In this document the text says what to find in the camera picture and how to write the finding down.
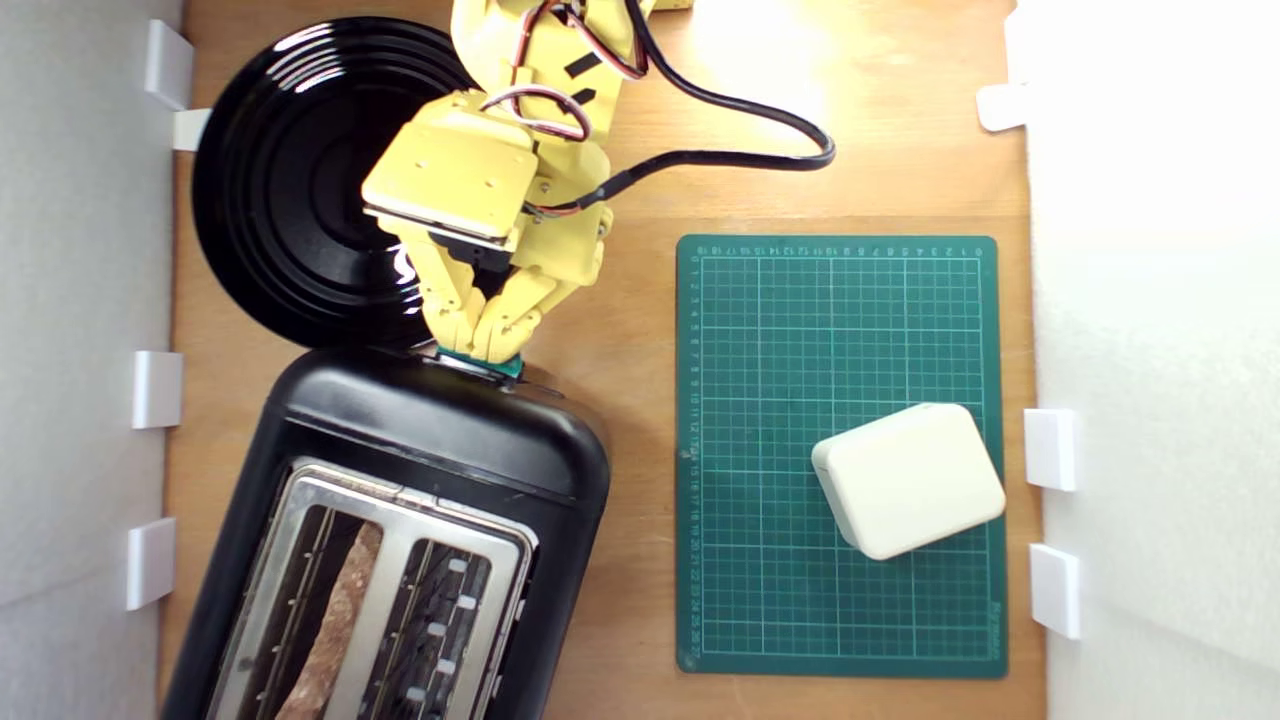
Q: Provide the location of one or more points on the white wall clip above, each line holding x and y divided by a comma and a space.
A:
168, 62
150, 562
158, 388
1056, 590
1052, 448
190, 128
1002, 107

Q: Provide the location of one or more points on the green cutting mat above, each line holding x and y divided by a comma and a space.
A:
790, 350

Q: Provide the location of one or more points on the brown bread slice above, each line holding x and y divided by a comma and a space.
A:
335, 620

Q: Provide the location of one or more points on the black two-slot toaster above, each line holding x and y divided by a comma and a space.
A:
440, 440

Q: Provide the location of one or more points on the yellow wrist camera box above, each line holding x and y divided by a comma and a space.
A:
450, 165

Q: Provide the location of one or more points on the white rounded block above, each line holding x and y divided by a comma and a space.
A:
910, 480

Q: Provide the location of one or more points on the black round plate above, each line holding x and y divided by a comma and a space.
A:
290, 200

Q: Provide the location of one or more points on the green toaster lever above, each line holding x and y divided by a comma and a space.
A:
495, 366

